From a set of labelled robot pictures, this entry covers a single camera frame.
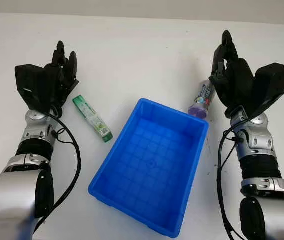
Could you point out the purple lidded cylindrical can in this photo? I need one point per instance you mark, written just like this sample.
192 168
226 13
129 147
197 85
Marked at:
203 98

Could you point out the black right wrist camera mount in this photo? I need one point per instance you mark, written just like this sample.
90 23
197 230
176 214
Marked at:
272 82

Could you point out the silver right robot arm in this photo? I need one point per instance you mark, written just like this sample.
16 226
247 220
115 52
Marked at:
264 145

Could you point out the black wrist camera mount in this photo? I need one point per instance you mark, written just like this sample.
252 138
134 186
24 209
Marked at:
30 85
272 82

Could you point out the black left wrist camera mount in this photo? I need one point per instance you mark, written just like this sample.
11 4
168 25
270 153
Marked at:
30 85

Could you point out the green rectangular gum pack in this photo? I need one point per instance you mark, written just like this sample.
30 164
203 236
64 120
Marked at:
93 118

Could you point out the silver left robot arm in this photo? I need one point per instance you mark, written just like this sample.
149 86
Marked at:
14 185

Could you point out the blue plastic tray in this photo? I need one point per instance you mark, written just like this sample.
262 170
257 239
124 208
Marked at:
146 170

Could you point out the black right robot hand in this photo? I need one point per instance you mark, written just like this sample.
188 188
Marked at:
237 80

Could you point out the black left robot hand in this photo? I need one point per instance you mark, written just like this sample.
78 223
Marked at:
59 80

